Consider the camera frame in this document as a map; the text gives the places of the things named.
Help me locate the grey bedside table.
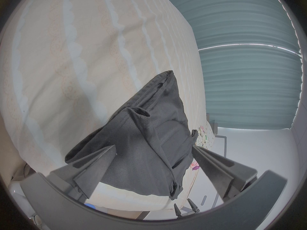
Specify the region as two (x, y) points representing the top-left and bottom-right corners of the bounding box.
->
(206, 113), (218, 129)

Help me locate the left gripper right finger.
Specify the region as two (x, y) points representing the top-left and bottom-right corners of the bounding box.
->
(192, 146), (258, 199)

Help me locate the bed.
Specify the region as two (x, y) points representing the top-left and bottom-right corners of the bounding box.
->
(0, 0), (227, 212)

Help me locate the black polo shirt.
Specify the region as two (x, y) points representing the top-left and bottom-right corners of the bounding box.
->
(65, 70), (198, 200)

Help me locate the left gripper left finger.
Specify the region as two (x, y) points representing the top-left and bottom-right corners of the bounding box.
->
(49, 145), (117, 199)

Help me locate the white printed garment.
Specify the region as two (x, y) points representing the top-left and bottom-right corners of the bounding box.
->
(191, 126), (211, 172)

